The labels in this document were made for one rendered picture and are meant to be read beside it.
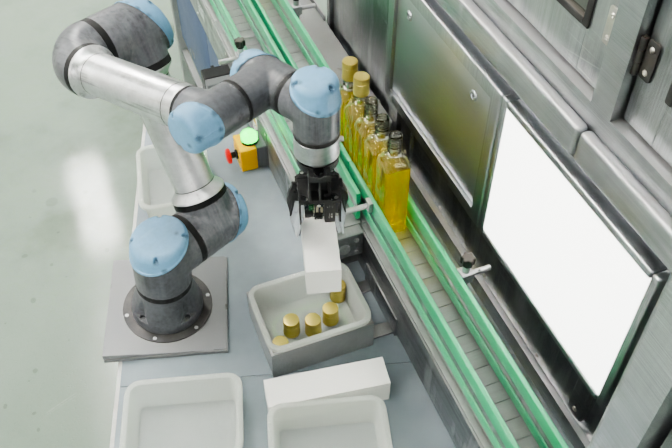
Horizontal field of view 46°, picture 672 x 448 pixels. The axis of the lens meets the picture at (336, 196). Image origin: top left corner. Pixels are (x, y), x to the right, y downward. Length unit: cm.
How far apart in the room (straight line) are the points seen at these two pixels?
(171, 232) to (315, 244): 34
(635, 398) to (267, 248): 135
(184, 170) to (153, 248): 17
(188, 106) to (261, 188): 85
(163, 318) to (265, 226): 37
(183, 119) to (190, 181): 46
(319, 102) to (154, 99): 26
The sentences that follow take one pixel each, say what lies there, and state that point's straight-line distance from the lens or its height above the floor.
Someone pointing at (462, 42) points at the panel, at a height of 132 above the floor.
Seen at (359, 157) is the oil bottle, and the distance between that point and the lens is 172.
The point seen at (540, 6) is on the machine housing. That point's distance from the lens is 134.
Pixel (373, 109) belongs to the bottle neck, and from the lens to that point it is 165.
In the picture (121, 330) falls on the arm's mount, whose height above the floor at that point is 77.
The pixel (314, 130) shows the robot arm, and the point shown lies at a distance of 122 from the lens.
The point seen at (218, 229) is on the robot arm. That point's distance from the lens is 166.
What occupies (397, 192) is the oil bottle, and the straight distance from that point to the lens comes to 164.
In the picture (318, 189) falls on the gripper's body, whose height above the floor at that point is 125.
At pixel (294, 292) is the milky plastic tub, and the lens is 174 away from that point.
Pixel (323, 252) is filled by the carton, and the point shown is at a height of 111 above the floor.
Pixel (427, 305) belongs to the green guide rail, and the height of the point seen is 95.
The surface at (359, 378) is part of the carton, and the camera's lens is 160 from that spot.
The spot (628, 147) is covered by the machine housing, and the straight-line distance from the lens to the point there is 119.
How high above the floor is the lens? 218
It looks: 46 degrees down
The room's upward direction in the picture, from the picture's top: straight up
